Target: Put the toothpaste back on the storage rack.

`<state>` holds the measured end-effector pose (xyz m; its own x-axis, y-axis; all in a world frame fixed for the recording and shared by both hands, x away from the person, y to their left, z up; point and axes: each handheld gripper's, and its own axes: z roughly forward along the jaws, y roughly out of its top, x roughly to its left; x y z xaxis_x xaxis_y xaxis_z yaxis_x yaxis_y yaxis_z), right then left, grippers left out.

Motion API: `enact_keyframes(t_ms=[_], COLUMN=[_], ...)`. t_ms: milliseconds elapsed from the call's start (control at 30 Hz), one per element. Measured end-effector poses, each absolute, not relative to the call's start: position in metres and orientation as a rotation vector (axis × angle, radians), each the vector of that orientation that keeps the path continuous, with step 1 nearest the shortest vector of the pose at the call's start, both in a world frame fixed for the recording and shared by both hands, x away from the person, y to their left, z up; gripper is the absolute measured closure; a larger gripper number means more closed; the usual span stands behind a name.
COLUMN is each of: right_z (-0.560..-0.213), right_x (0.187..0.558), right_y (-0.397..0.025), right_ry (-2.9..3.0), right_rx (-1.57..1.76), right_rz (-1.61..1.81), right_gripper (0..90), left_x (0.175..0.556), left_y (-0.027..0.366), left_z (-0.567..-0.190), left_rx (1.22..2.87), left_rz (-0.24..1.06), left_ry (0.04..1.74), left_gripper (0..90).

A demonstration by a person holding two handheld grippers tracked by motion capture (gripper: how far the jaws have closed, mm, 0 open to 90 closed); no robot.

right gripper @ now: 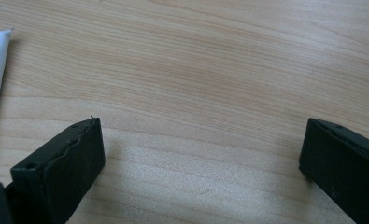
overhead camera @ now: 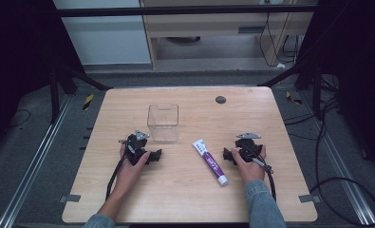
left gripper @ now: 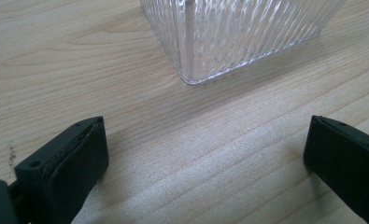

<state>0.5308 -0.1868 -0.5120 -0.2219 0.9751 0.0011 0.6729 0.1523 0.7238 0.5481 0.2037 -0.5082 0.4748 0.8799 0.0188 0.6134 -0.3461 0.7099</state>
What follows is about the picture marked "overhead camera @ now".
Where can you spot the black metal frame bar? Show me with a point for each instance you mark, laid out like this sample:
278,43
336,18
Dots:
175,11

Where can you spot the person's left hand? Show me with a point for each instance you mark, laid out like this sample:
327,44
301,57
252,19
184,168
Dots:
129,172

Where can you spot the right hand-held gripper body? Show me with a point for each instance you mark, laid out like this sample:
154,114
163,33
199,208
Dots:
247,147

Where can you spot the person's right hand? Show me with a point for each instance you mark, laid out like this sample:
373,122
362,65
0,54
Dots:
251,172

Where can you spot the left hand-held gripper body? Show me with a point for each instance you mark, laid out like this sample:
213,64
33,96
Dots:
134,144

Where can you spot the aluminium floor rail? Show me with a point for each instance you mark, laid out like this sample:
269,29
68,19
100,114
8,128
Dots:
340,161
33,164

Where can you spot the grey metal table bracket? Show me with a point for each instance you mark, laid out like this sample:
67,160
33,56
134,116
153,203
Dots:
70,198
309,198

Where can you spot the white and purple toothpaste tube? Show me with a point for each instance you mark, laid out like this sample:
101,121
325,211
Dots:
211,163

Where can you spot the grey round table grommet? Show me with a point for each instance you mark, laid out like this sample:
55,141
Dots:
220,99

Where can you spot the light wooden desk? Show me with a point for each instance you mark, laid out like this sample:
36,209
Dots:
207,28

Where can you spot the black metal stand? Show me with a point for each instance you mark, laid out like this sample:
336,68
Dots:
305,79
65,85

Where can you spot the white cabinet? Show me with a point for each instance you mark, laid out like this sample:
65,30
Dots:
106,38

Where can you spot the black and yellow tape strip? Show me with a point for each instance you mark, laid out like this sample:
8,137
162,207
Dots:
292,98
88,101

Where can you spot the clear plastic box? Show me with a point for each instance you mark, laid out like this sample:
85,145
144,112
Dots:
163,123

